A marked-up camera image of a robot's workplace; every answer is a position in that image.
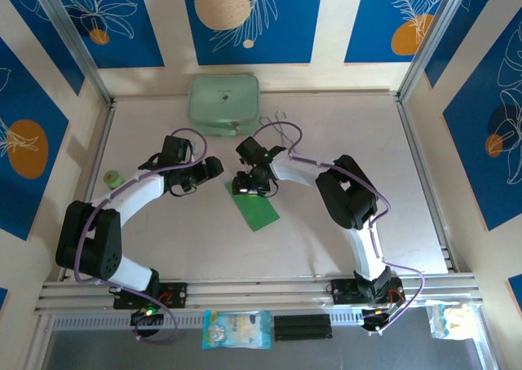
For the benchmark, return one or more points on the small green tape roll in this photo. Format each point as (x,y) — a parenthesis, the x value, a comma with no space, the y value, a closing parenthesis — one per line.
(112,178)

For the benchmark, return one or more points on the aluminium frame post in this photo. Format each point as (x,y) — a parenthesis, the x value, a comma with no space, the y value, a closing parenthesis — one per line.
(77,44)
(431,40)

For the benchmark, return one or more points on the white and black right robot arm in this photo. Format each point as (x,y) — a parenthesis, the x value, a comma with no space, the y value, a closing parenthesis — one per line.
(297,172)

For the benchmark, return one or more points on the mint green zip pouch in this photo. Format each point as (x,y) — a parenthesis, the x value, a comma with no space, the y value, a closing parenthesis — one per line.
(222,101)

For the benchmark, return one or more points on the green paper sheet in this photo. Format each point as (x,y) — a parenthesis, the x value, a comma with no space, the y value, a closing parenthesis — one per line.
(257,215)

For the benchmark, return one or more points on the black ribbed block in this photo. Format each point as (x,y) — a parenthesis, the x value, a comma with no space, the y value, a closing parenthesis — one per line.
(303,328)

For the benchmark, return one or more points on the clear bag with yellow pieces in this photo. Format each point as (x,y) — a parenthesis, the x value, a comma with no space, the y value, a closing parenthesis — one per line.
(450,323)

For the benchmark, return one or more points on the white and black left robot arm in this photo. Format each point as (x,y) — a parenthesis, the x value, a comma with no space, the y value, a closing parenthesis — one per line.
(134,195)

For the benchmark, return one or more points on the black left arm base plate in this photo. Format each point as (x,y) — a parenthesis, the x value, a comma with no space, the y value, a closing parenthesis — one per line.
(179,294)

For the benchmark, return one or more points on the blue snack packet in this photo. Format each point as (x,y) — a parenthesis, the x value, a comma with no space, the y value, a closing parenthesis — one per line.
(236,329)

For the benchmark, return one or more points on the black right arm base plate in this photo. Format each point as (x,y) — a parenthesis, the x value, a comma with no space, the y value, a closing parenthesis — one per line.
(342,292)

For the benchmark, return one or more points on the wide aluminium frame rail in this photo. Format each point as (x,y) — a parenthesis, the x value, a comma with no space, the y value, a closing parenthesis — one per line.
(261,294)

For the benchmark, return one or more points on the aluminium table side rail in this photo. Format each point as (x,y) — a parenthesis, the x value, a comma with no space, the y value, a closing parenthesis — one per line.
(96,162)
(413,142)

